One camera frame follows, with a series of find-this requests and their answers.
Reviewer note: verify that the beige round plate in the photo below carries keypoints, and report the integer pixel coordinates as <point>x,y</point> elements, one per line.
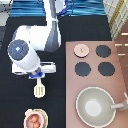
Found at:
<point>43,113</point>

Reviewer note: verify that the large grey mixing bowl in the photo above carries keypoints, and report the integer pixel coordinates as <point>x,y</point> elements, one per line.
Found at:
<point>96,107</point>

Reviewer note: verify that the black table mat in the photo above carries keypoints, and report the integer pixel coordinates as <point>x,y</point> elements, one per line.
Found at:
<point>16,93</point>

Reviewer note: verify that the small pot with red contents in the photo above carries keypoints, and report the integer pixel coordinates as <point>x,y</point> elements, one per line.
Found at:
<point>33,119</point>

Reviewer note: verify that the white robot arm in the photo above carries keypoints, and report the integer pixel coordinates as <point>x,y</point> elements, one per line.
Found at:
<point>27,40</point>

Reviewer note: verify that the pink round pot lid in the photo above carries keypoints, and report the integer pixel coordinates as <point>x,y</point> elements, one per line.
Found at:
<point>81,50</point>

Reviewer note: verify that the pink stove countertop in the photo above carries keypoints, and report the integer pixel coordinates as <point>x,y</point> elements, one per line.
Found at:
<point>100,68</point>

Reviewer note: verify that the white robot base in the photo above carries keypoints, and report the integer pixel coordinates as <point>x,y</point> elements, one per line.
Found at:
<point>61,6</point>

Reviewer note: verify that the white gripper blue trim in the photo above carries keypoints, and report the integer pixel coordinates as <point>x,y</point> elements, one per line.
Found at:
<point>34,70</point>

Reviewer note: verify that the cream slotted spatula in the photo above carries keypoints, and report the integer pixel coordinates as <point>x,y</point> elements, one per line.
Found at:
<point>39,89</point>

